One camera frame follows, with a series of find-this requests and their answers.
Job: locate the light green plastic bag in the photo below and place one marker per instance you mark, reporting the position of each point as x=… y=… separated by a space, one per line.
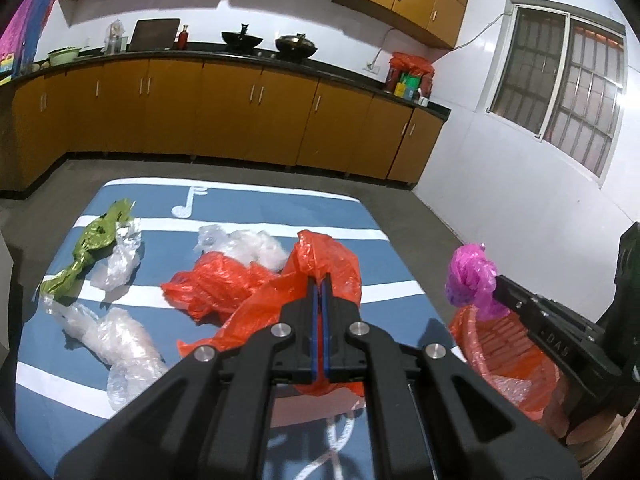
x=92 y=237

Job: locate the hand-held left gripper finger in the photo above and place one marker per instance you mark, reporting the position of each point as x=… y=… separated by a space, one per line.
x=325 y=330
x=315 y=330

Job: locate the green basin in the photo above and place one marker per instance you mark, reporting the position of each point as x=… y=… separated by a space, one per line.
x=65 y=56

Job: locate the clear jar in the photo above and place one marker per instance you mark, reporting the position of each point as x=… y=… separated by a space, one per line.
x=114 y=40

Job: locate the dark brown cutting board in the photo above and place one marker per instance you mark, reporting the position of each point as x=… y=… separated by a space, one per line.
x=152 y=35

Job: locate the red plastic bag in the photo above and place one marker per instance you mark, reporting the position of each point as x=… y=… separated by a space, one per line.
x=330 y=255
x=215 y=285

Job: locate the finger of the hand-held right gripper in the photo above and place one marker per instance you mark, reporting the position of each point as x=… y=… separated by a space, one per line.
x=515 y=295

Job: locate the red bag over boxes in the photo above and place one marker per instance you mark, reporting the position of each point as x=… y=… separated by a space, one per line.
x=410 y=62

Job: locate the red bottle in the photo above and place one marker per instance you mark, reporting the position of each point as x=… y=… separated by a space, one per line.
x=182 y=40

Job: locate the red bin liner bag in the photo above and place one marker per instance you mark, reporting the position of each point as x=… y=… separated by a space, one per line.
x=500 y=380

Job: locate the black kitchen countertop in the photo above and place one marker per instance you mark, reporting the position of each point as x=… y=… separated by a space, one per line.
x=200 y=53

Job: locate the red mesh wastebasket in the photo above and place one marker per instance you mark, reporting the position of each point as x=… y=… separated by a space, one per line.
x=507 y=342

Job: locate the black wok with lid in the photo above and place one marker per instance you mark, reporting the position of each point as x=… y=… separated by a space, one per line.
x=296 y=47

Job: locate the pink plastic bag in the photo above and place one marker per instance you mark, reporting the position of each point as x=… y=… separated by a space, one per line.
x=470 y=275

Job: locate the green box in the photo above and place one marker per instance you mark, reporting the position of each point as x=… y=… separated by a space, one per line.
x=409 y=82

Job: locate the black open wok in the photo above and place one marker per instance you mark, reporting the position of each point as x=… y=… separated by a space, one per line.
x=242 y=42

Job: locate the row of lower kitchen cabinets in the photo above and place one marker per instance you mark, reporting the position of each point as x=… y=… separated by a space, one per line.
x=225 y=110

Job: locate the blue striped tablecloth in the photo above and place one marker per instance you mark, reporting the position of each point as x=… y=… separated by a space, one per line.
x=250 y=205

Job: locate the yellow box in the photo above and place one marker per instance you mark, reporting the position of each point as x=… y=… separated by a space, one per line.
x=399 y=90

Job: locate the barred window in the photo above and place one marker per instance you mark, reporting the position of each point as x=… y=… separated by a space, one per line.
x=562 y=65

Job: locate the clear plastic bag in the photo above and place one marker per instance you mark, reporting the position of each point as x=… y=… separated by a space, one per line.
x=117 y=270
x=250 y=250
x=125 y=345

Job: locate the pink and blue hanging blanket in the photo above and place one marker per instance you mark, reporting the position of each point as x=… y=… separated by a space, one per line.
x=25 y=25

